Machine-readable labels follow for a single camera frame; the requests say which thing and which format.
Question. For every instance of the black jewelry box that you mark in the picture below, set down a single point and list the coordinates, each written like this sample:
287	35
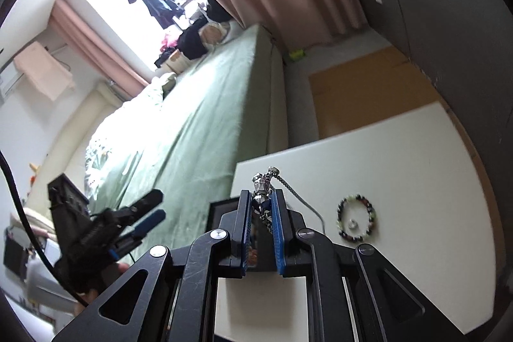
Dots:
222	249

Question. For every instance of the bed with green sheet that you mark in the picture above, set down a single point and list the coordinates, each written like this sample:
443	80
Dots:
227	107

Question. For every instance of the pile of clothes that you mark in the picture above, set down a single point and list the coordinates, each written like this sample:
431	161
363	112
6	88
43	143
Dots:
209	28

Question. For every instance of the pink curtain left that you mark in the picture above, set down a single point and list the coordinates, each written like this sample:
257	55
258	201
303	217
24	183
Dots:
92	48

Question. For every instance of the flat brown cardboard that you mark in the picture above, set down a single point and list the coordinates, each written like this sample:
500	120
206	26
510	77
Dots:
367	90

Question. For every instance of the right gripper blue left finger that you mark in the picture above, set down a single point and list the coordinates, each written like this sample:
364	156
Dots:
238	224

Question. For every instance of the white quilt on bed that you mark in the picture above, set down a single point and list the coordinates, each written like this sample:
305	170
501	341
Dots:
117	145

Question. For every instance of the small green floor object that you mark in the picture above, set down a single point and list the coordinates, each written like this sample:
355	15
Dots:
297	55

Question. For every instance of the beige padded headboard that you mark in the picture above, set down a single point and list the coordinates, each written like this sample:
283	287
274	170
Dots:
67	155

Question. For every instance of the person's left hand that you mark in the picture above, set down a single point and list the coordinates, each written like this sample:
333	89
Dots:
111	274

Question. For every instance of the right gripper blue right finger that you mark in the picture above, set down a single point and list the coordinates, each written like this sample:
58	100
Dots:
291	259

